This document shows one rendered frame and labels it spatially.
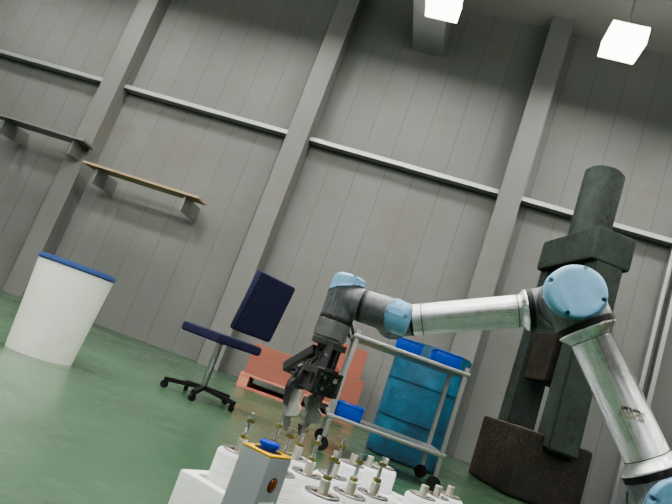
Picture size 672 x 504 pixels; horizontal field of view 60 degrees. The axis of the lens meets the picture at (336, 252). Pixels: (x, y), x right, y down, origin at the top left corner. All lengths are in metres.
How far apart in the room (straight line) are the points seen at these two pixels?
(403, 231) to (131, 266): 3.93
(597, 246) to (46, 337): 4.58
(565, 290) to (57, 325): 3.03
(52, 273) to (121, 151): 5.98
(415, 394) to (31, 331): 2.78
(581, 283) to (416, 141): 7.44
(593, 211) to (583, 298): 5.12
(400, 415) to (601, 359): 3.65
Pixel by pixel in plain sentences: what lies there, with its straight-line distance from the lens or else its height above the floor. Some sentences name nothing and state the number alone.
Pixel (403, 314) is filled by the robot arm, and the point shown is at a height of 0.65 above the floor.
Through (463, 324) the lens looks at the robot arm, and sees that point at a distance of 1.39.
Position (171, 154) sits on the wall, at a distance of 9.23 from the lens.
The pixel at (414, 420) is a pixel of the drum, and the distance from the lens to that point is 4.80.
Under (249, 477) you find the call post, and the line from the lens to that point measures 1.13.
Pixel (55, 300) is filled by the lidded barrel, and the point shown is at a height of 0.34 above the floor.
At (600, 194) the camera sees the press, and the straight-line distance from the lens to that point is 6.43.
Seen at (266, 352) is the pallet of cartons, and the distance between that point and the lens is 6.57.
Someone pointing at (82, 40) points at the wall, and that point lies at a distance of 10.86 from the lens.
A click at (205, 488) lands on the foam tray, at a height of 0.17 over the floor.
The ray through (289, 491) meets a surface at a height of 0.23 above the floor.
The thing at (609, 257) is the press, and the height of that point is 2.31.
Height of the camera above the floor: 0.49
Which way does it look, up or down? 11 degrees up
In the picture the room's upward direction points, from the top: 20 degrees clockwise
